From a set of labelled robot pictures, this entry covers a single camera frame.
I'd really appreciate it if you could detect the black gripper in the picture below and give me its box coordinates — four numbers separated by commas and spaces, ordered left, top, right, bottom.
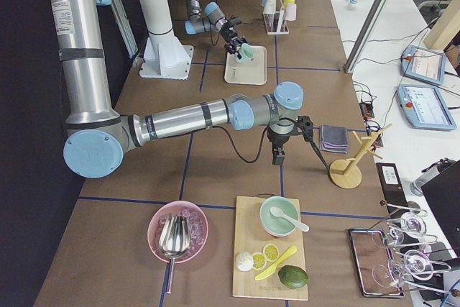
267, 127, 291, 165
220, 24, 247, 60

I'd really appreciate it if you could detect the green cup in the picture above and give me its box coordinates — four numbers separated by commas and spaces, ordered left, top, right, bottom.
236, 43, 254, 63

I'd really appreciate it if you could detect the beige rabbit serving tray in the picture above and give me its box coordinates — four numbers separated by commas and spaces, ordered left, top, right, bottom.
224, 46, 267, 85

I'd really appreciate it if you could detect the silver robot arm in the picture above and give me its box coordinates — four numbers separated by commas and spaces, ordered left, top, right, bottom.
185, 0, 254, 62
50, 0, 312, 178

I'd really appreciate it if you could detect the beige cup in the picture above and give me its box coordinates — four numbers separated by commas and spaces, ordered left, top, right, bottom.
263, 0, 277, 16

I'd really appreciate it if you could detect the pink cup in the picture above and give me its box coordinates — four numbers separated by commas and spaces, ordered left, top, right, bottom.
284, 3, 297, 22

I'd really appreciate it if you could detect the black glass rack tray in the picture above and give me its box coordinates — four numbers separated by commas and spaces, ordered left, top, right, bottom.
348, 228, 404, 298

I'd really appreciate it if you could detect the white spoon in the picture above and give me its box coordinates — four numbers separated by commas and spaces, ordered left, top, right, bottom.
270, 206, 310, 232

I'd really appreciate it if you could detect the grey folded cloth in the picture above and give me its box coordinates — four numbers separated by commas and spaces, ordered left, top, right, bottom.
319, 124, 349, 154

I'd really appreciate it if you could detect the wooden mug tree stand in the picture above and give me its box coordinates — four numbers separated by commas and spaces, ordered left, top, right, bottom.
328, 124, 392, 189

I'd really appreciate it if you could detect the green bowl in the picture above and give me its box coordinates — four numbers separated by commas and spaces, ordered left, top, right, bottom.
259, 196, 300, 237

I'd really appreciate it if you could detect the bamboo cutting board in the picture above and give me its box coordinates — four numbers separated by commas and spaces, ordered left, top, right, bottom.
233, 196, 308, 301

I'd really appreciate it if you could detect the lemon slice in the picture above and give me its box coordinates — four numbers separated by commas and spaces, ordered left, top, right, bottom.
262, 244, 280, 262
252, 252, 267, 271

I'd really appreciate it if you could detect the pink bowl with ice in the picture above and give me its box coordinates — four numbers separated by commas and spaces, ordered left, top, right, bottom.
147, 200, 209, 264

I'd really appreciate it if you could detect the yellow plastic knife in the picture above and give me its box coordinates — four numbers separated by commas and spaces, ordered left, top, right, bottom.
254, 245, 298, 281

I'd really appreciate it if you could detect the black box with label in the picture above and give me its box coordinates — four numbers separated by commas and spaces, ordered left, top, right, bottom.
376, 162, 408, 206

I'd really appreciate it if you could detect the avocado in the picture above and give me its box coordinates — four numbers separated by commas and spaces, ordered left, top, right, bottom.
277, 265, 309, 289

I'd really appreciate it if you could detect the metal ice scoop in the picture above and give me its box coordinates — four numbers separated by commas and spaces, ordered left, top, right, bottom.
159, 215, 190, 294

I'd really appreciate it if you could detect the near teach pendant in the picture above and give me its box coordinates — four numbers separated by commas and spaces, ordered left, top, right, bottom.
397, 84, 456, 131

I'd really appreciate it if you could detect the teach pendant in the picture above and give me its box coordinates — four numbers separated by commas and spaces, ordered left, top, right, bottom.
397, 84, 456, 131
401, 45, 446, 86

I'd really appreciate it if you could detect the far teach pendant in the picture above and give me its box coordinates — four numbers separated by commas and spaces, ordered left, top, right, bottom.
401, 45, 446, 86

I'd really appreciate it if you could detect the black camera cable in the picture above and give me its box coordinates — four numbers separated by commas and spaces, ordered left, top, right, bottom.
211, 119, 331, 171

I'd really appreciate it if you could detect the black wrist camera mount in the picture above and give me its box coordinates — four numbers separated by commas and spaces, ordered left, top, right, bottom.
296, 116, 313, 143

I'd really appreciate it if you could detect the white wire cup rack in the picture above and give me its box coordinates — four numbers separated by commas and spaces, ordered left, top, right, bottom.
262, 0, 289, 35

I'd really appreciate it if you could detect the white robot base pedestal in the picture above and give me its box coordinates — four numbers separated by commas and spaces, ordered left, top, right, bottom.
139, 0, 193, 80

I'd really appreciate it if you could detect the aluminium frame post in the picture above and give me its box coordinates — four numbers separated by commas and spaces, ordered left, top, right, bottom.
344, 0, 389, 74

